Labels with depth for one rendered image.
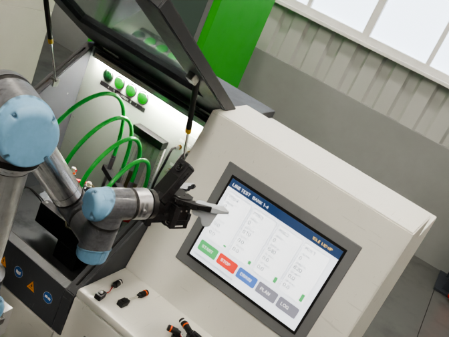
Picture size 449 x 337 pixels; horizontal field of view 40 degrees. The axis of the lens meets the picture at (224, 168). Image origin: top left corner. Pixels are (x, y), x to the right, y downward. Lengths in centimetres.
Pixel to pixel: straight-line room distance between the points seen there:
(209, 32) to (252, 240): 292
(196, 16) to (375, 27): 179
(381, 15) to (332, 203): 403
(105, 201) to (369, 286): 78
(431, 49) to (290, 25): 129
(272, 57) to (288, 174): 417
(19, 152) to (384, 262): 103
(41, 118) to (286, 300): 97
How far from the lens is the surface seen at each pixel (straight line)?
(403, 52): 565
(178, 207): 148
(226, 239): 187
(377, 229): 174
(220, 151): 188
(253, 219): 183
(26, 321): 210
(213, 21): 457
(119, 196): 139
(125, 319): 185
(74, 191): 148
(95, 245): 143
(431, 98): 562
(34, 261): 200
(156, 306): 194
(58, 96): 242
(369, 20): 565
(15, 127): 113
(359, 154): 577
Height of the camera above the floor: 213
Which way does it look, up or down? 22 degrees down
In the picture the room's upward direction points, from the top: 24 degrees clockwise
